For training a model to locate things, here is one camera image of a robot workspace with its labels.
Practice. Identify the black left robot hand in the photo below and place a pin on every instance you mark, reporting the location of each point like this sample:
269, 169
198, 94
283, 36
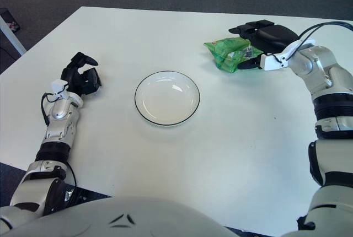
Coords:
70, 77

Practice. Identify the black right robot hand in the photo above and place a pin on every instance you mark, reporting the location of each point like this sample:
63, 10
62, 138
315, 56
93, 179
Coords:
273, 35

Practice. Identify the green snack bag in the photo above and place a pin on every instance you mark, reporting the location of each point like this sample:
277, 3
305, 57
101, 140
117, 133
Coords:
226, 49

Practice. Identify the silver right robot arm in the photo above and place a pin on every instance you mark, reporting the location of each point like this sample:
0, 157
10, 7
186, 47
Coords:
317, 63

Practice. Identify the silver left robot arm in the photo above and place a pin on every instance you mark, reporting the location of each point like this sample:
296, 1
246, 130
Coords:
59, 121

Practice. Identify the white plate with black rim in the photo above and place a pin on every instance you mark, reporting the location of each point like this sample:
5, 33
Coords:
165, 102

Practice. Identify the white side table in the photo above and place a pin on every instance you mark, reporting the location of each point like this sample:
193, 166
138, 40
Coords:
11, 37

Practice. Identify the black mesh wastebasket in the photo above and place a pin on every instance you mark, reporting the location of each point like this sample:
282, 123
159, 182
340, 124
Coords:
8, 16

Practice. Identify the grey robot torso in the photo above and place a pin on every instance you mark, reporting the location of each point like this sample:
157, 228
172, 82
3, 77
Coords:
165, 217

